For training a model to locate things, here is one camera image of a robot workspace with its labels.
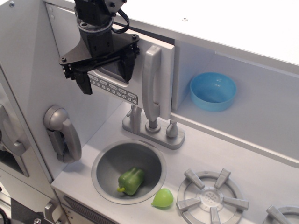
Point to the grey round sink basin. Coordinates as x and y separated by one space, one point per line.
118 158

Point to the green toy bell pepper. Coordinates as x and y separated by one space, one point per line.
130 181

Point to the blue plastic bowl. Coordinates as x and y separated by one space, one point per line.
213 92

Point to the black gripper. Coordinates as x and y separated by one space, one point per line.
99 47

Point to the grey fridge door handle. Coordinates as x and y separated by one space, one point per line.
11 132

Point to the white toy microwave door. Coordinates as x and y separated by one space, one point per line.
150 86

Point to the grey oven door handle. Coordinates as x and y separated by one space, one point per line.
49 211

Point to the grey toy faucet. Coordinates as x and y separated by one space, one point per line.
167 134

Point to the white toy kitchen shelf unit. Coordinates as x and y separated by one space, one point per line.
254 42

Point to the grey toy stove burner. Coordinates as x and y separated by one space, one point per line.
209 197

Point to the light green toy pear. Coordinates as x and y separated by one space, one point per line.
163 198

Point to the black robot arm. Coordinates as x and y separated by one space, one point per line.
102 13

